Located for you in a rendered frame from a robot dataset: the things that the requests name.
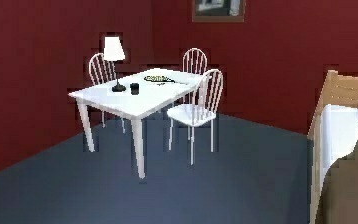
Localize white spindle-back chair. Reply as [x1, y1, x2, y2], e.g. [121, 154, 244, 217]
[181, 47, 209, 76]
[166, 68, 225, 166]
[88, 52, 127, 135]

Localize white table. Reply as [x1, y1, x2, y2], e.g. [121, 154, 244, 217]
[67, 67, 207, 180]

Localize dark flat oval object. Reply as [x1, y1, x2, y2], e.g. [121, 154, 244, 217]
[143, 75, 177, 86]

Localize white shade table lamp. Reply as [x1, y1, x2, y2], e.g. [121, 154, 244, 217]
[103, 35, 127, 93]

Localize brown framed picture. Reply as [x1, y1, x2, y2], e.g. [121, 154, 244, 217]
[191, 0, 247, 24]

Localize wooden bed with brown blanket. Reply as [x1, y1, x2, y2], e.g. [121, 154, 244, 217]
[307, 69, 358, 224]

